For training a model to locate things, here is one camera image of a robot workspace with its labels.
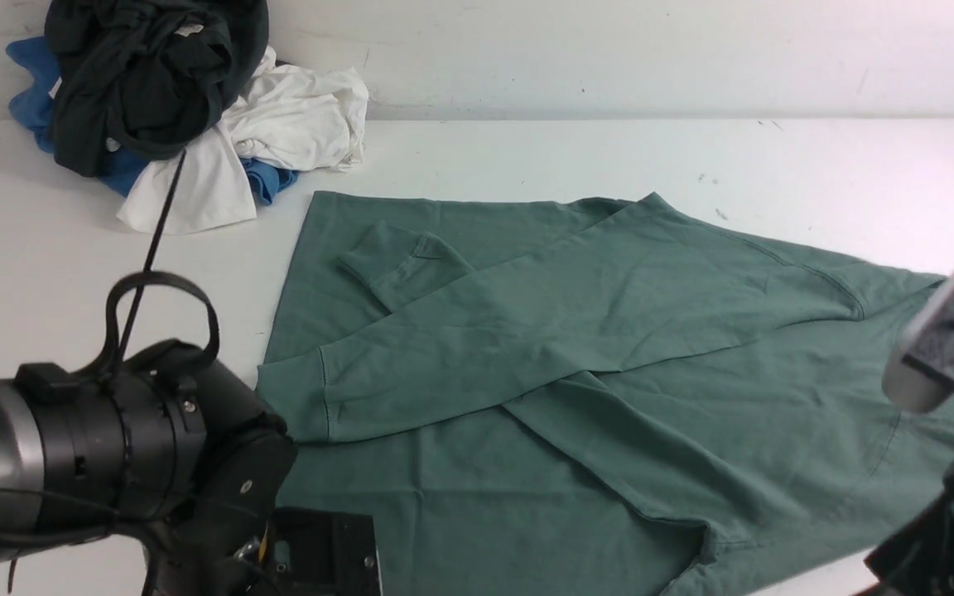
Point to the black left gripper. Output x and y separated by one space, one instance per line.
214 543

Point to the green long sleeve shirt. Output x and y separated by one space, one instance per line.
604 397

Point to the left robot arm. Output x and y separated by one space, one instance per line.
186 461

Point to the dark green garment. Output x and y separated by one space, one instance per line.
149 75

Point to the blue garment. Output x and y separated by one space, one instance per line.
33 109

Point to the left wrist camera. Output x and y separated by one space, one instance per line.
307 552

